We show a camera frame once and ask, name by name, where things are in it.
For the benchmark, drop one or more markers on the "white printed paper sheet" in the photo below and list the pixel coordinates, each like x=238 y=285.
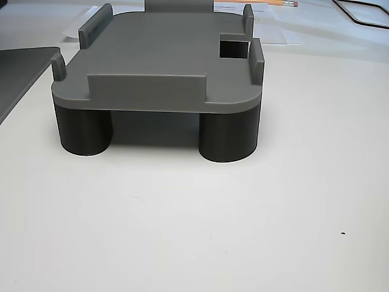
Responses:
x=291 y=27

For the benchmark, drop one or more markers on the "black thin loop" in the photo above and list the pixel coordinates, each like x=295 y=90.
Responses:
x=370 y=24

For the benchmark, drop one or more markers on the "grey rectangular mat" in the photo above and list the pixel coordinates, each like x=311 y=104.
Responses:
x=18 y=70

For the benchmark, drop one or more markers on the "yellow pencil pink eraser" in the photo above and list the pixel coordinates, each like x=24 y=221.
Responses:
x=290 y=3

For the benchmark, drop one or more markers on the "grey 3D-printed frame holder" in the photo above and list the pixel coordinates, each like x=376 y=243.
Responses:
x=158 y=54

